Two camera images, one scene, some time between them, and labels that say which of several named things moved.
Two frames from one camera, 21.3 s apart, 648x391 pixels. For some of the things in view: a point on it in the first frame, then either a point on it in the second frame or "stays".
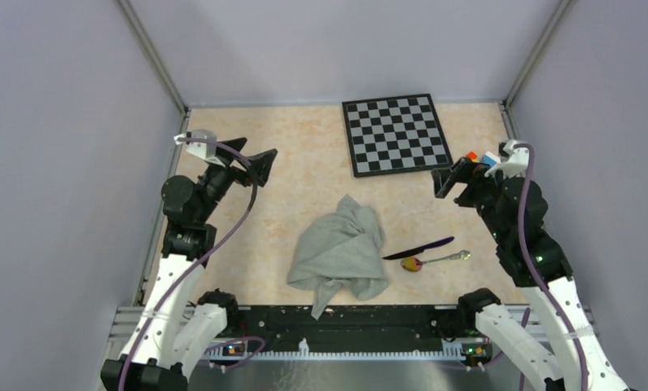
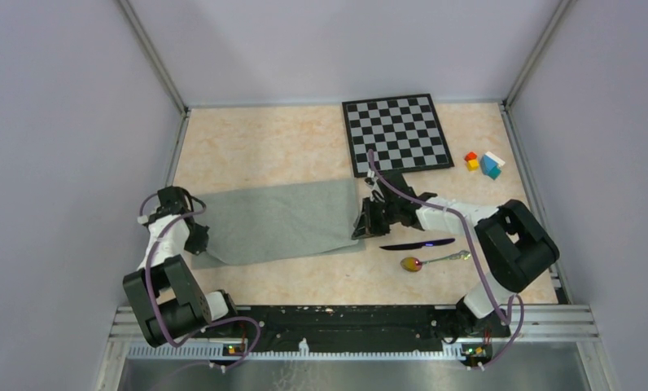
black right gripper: x=465 y=170 -> x=366 y=226
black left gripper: x=262 y=164 -> x=199 y=243
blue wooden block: x=486 y=160 stays
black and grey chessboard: x=394 y=134 stays
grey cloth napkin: x=342 y=248 -> x=256 y=221
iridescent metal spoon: x=413 y=264 stays
